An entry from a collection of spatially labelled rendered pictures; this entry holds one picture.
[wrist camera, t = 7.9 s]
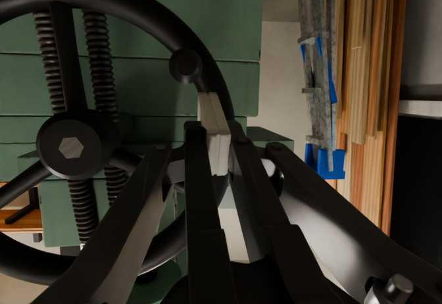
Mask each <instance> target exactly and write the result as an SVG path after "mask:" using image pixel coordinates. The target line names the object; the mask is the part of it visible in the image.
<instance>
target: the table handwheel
mask: <svg viewBox="0 0 442 304"><path fill-rule="evenodd" d="M47 9H49V10H50V14H51V21H52V25H53V31H54V35H55V42H56V46H57V53H58V57H59V65H60V70H61V80H62V89H63V95H64V104H65V109H66V111H67V112H63V113H59V114H56V115H54V116H52V117H50V118H49V119H48V120H46V121H45V122H44V123H43V125H42V126H41V128H40V129H39V132H38V133H37V138H36V151H37V155H38V157H39V159H40V160H39V161H37V162H36V163H34V164H33V165H32V166H30V167H29V168H27V169H26V170H25V171H24V172H22V173H20V174H19V175H18V176H17V177H15V178H13V179H12V180H11V181H10V182H8V183H7V184H5V185H4V186H2V187H0V210H1V209H2V208H3V207H5V206H6V205H8V204H9V203H10V202H11V201H13V200H15V199H16V198H17V197H19V196H20V195H22V194H23V193H25V192H26V191H28V190H30V189H31V188H33V187H34V186H36V185H37V184H39V183H40V182H42V181H44V180H45V179H46V178H48V177H50V176H51V175H53V174H54V175H56V176H58V177H61V178H64V179H67V180H83V179H87V178H90V177H92V176H94V175H96V174H97V173H98V172H100V171H101V170H102V169H103V168H105V167H106V166H107V165H108V164H110V165H112V166H115V167H118V168H121V169H123V170H126V171H128V172H131V173H133V172H134V170H135V169H136V168H137V166H138V164H139V163H140V162H141V160H142V158H141V157H139V156H137V155H134V154H133V153H130V152H128V151H126V150H124V149H121V148H120V139H122V138H123V137H124V136H126V135H127V134H129V133H130V132H131V131H132V130H133V129H134V126H135V121H134V118H133V117H132V115H130V114H129V113H127V112H118V113H119V114H118V116H117V117H118V118H119V119H120V120H119V121H118V122H119V123H120V126H119V127H117V125H116V124H115V123H114V121H113V120H112V119H111V118H110V117H109V116H107V115H106V114H104V113H102V112H100V111H96V110H93V109H88V107H87V101H86V94H85V90H84V83H83V79H82V73H81V68H80V62H79V57H78V48H77V43H76V33H75V27H74V18H73V13H72V9H84V10H89V11H96V12H100V13H104V14H109V15H111V16H114V17H117V18H120V19H122V20H125V21H126V22H129V23H131V24H133V25H135V26H137V27H138V28H141V29H142V30H144V31H145V32H147V33H148V34H150V35H151V36H153V37H154V38H155V39H157V40H158V41H159V42H161V43H162V44H163V45H164V46H165V47H166V48H167V49H168V50H169V51H170V52H171V53H172V54H173V53H174V52H175V51H177V50H179V49H182V48H188V49H192V50H194V51H195V52H196V53H198V55H199V56H200V58H201V60H202V63H203V69H202V72H201V75H200V77H199V78H198V79H197V80H196V81H195V82H194V84H195V87H196V88H197V91H198V93H199V92H206V93H209V92H216V93H217V95H218V98H219V100H220V104H221V106H222V110H223V112H224V116H225V118H226V120H235V115H234V111H233V105H232V100H231V97H230V93H229V91H228V87H227V85H226V82H225V80H224V77H223V75H222V73H221V71H220V69H219V67H218V65H217V63H216V61H215V60H214V58H213V57H212V55H211V54H210V52H209V51H208V49H207V48H206V46H205V45H204V43H203V42H202V41H201V40H200V39H199V37H198V36H197V35H196V34H195V32H194V31H193V30H192V29H191V28H190V27H189V26H188V25H187V24H186V23H185V22H184V21H183V20H182V19H181V18H179V17H178V16H177V15H176V14H175V13H173V12H172V11H171V10H170V9H168V8H167V7H165V6H164V5H163V4H161V3H159V2H158V1H157V0H0V25H2V24H4V23H6V22H8V21H10V20H12V19H14V18H16V17H19V16H22V15H25V14H28V13H33V12H36V11H42V10H47ZM118 128H120V129H121V131H120V132H119V130H118ZM120 134H121V137H120ZM228 173H229V168H228ZM228 173H227V174H226V175H222V176H217V174H214V176H212V179H213V184H214V190H215V195H216V202H217V206H218V207H219V205H220V203H221V201H222V199H223V197H224V195H225V192H226V190H227V188H228ZM184 248H186V238H185V209H184V210H183V211H182V213H181V214H180V215H179V216H178V217H177V219H176V220H175V221H174V222H173V223H172V224H170V225H169V226H168V227H167V228H165V229H164V230H163V231H162V232H160V233H159V234H157V235H156V236H154V237H153V239H152V241H151V244H150V246H149V248H148V250H147V253H146V256H145V258H144V260H143V263H142V266H141V268H140V270H139V273H138V276H139V275H141V274H144V273H146V272H149V271H150V270H153V269H154V268H157V267H158V266H160V265H162V264H163V263H165V262H166V261H168V260H170V259H171V258H172V257H174V256H175V255H177V254H178V253H179V252H181V251H182V250H183V249H184ZM76 257H77V256H69V255H59V254H55V253H50V252H46V251H42V250H39V249H36V248H33V247H30V246H28V245H25V244H23V243H20V242H19V241H16V240H14V239H12V238H11V237H9V236H7V235H6V234H4V233H2V232H1V231H0V273H1V274H4V275H6V276H10V277H12V278H16V279H18V280H22V281H25V282H29V283H33V284H39V285H44V286H50V285H51V284H52V283H53V282H54V281H55V280H56V279H58V278H59V277H60V276H61V275H62V274H63V273H65V272H66V271H67V270H68V269H69V268H70V266H71V265H72V263H73V262H74V260H75V259H76Z"/></svg>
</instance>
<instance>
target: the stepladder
mask: <svg viewBox="0 0 442 304"><path fill-rule="evenodd" d="M298 3H299V18H300V27H301V38H299V39H298V41H297V44H301V46H300V48H301V53H302V56H303V68H304V76H305V88H302V92H301V93H305V94H306V101H307V116H308V132H309V136H306V138H305V140H307V141H309V142H310V143H306V145H305V163H306V164H307V165H308V166H309V167H311V169H313V170H314V171H315V172H316V173H317V174H319V175H320V176H321V177H322V178H323V179H324V180H343V179H345V171H344V170H343V168H344V160H345V150H343V149H336V142H335V103H337V96H336V92H335V0H326V17H325V4H324V0H310V16H311V32H308V21H307V4H306V0H298ZM309 45H312V67H311V63H310V47H309Z"/></svg>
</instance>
